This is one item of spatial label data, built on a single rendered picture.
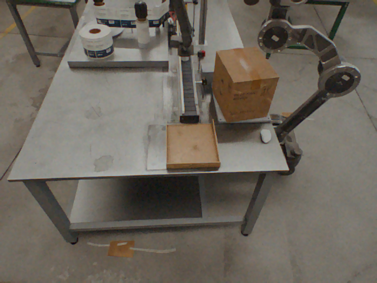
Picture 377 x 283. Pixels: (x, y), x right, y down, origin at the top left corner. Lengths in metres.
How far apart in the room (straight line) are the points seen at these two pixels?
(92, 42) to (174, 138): 0.88
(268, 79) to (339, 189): 1.41
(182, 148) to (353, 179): 1.70
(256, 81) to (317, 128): 1.66
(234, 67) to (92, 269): 1.53
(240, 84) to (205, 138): 0.33
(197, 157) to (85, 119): 0.67
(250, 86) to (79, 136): 0.92
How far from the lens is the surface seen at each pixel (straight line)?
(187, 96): 1.65
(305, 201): 2.41
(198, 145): 1.44
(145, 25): 2.04
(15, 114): 3.26
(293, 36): 1.80
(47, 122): 1.71
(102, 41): 1.99
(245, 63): 1.53
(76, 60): 2.07
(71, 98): 1.83
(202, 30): 2.22
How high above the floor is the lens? 1.92
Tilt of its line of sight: 47 degrees down
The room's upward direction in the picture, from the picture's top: 2 degrees clockwise
